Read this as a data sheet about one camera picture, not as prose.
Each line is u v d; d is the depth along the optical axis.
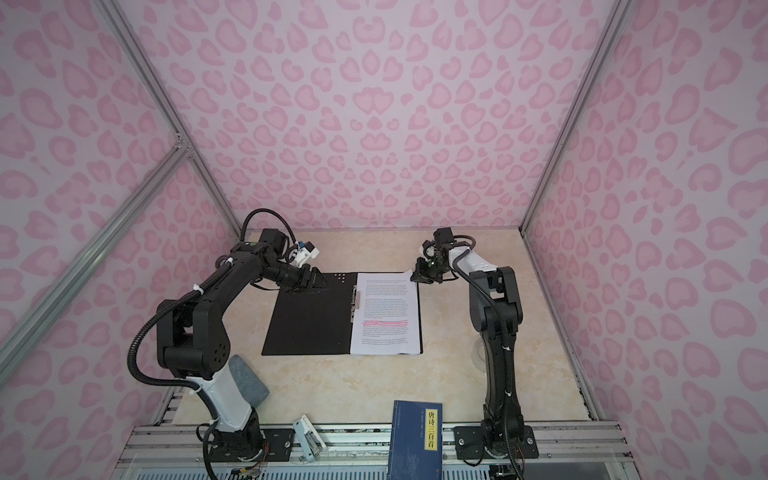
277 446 0.73
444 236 0.89
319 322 0.94
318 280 0.81
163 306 0.50
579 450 0.73
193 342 0.49
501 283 0.64
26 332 0.52
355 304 0.98
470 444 0.73
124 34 0.71
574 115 0.86
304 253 0.84
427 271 0.93
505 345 0.60
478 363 0.85
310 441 0.72
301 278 0.79
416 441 0.73
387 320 0.95
